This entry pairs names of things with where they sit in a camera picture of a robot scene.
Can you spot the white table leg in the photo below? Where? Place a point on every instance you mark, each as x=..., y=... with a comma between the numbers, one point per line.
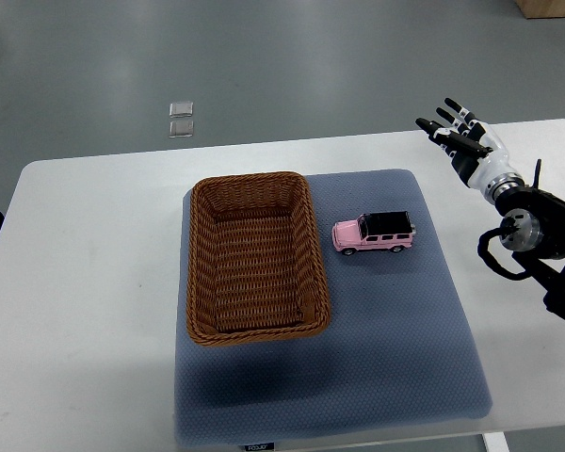
x=495, y=442

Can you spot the pink toy car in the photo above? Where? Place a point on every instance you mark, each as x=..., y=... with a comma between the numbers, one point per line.
x=386, y=231

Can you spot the blue-grey padded mat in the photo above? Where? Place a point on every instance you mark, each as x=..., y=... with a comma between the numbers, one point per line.
x=398, y=350

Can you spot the silver floor plate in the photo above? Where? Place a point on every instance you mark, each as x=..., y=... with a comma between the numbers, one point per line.
x=181, y=109
x=181, y=128

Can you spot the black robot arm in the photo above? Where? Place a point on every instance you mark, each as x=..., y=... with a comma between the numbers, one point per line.
x=533, y=229

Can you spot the brown wicker basket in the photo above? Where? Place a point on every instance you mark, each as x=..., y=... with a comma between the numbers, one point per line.
x=255, y=269

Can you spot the wooden box corner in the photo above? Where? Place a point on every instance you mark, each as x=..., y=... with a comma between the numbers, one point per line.
x=542, y=9

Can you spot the lower silver floor plate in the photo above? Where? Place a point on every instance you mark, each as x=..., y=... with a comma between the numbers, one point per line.
x=181, y=128

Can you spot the upper silver floor plate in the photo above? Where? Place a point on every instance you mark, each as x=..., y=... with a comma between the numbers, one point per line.
x=181, y=109

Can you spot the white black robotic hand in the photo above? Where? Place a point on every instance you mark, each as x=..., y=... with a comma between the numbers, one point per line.
x=477, y=154

